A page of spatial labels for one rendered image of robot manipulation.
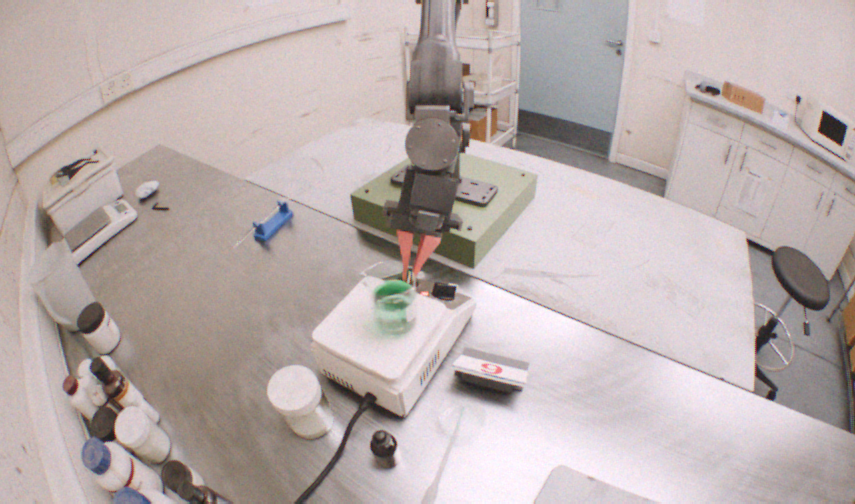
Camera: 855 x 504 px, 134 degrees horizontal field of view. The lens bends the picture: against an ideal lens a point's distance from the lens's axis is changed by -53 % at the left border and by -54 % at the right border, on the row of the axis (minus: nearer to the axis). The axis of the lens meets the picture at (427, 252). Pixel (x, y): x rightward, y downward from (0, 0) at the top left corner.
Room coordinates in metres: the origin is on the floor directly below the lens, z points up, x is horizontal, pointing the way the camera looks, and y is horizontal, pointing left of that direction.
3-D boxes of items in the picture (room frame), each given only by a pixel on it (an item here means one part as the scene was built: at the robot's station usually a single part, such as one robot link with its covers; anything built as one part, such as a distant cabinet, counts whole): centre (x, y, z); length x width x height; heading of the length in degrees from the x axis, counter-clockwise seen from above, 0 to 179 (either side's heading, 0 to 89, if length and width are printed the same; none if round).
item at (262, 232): (0.62, 0.31, 0.92); 0.10 x 0.03 x 0.04; 156
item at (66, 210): (0.87, 1.20, 0.97); 0.37 x 0.31 x 0.14; 54
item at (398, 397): (0.31, 0.05, 0.94); 0.22 x 0.13 x 0.08; 149
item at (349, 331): (0.29, 0.06, 0.98); 0.12 x 0.12 x 0.01; 59
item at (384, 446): (0.15, 0.05, 0.93); 0.03 x 0.03 x 0.07
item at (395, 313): (0.28, 0.04, 1.02); 0.06 x 0.05 x 0.08; 82
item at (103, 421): (0.12, 0.45, 0.93); 0.05 x 0.05 x 0.06
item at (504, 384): (0.26, -0.07, 0.92); 0.09 x 0.06 x 0.04; 67
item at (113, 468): (0.06, 0.38, 0.96); 0.06 x 0.06 x 0.11
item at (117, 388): (0.18, 0.44, 0.95); 0.04 x 0.04 x 0.11
